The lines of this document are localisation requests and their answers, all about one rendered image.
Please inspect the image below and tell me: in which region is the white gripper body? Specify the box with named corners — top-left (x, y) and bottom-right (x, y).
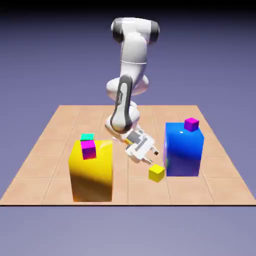
top-left (125, 135), bottom-right (156, 163)

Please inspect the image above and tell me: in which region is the small purple cube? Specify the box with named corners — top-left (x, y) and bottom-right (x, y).
top-left (183, 117), bottom-right (200, 133)

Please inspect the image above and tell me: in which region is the large blue box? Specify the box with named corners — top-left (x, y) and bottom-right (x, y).
top-left (163, 121), bottom-right (205, 178)

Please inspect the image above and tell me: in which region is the large yellow box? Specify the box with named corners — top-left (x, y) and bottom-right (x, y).
top-left (68, 139), bottom-right (113, 203)

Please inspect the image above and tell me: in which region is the small yellow cube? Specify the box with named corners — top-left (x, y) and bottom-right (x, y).
top-left (148, 163), bottom-right (166, 183)

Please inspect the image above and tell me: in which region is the small teal cube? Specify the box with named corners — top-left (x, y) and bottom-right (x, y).
top-left (79, 133), bottom-right (95, 142)

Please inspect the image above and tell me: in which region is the small magenta cube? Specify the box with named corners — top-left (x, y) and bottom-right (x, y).
top-left (80, 139), bottom-right (97, 161)

